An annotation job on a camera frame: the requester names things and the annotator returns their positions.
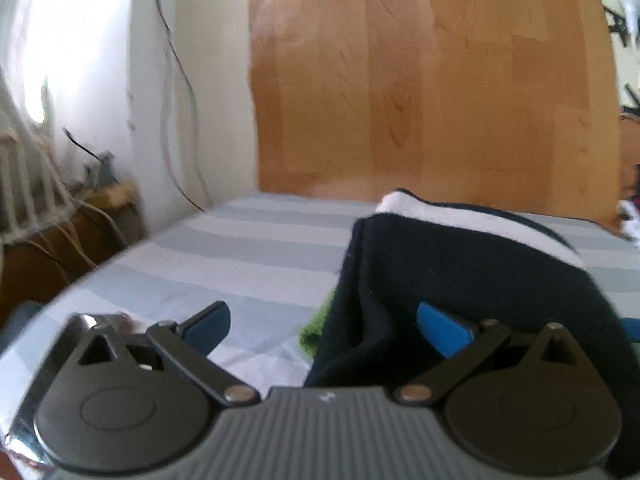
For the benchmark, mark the small grey charger box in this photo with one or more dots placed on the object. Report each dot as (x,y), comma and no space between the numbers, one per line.
(106,173)

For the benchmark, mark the wooden bedside table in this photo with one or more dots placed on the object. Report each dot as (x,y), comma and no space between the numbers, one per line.
(39,268)

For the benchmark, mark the black smartphone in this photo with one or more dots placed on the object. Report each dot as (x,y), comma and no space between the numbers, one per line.
(21,443)

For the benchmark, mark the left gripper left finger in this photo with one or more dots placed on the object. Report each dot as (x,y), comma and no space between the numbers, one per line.
(127,403)

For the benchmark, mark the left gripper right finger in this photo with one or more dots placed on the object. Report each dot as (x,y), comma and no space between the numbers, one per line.
(528,404)

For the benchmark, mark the white wifi router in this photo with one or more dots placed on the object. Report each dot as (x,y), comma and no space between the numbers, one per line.
(33,197)

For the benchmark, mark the wooden headboard panel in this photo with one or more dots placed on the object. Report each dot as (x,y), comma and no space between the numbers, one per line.
(509,104)

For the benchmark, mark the striped blue bed sheet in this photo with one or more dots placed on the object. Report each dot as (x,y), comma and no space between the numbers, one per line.
(271,258)

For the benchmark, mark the white folded garment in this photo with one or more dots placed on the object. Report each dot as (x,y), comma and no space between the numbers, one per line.
(628,214)

